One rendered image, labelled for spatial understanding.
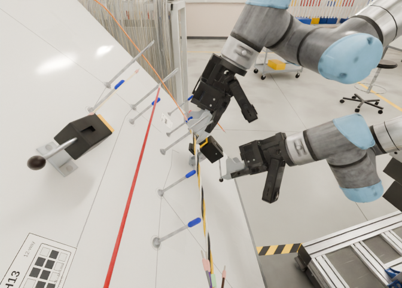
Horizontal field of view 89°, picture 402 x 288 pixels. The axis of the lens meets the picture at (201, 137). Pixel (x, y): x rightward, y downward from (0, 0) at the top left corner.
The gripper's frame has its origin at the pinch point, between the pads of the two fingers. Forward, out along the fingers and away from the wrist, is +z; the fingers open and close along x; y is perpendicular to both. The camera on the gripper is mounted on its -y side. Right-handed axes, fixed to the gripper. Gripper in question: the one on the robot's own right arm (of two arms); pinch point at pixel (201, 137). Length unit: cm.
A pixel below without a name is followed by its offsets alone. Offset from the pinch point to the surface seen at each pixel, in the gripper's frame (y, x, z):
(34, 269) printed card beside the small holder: 16.0, 37.6, 0.5
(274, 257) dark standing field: -96, -37, 78
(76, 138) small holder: 18.6, 28.9, -7.7
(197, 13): 50, -813, -51
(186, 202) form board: -1.0, 15.3, 8.3
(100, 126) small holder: 17.6, 25.5, -8.1
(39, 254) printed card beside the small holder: 16.4, 36.5, 0.4
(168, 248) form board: 1.9, 27.6, 7.0
